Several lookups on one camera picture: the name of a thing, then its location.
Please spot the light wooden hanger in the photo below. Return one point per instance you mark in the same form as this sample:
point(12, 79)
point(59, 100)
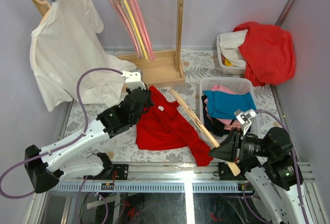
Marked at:
point(233, 167)

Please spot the red garment on rear basket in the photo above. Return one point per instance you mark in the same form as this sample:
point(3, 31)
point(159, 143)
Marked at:
point(269, 54)

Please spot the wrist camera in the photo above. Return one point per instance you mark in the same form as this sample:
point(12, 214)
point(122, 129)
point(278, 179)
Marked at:
point(134, 79)
point(245, 119)

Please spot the yellow hanger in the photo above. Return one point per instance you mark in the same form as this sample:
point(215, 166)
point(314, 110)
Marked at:
point(134, 26)

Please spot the wooden clothes rack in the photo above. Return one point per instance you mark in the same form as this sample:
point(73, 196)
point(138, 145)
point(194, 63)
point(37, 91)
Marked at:
point(167, 69)

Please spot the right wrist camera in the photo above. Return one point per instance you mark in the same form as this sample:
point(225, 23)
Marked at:
point(245, 119)

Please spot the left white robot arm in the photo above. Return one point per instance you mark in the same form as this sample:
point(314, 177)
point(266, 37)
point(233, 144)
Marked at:
point(49, 165)

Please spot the white garment in rear basket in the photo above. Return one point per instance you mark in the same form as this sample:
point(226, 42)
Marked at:
point(229, 45)

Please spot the white t shirt on hanger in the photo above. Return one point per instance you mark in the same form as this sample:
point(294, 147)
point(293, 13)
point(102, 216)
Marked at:
point(68, 60)

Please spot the white laundry basket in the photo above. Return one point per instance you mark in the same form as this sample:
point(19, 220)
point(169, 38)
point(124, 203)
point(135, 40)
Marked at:
point(239, 86)

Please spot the red t shirt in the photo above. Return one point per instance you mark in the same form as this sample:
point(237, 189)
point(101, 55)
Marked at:
point(164, 128)

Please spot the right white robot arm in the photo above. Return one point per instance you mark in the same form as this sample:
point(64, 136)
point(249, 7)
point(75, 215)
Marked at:
point(268, 166)

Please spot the aluminium rail frame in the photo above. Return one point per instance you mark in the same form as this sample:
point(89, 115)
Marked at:
point(147, 177)

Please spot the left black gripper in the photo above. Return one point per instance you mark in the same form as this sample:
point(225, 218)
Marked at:
point(150, 102)

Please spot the rear white basket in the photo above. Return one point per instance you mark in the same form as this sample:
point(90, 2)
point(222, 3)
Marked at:
point(228, 70)

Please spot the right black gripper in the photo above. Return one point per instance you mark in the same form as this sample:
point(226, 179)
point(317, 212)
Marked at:
point(231, 150)

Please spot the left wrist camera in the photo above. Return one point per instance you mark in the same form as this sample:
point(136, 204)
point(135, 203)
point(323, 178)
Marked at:
point(134, 79)

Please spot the pink hanger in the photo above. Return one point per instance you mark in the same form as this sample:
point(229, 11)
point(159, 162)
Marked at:
point(117, 6)
point(135, 8)

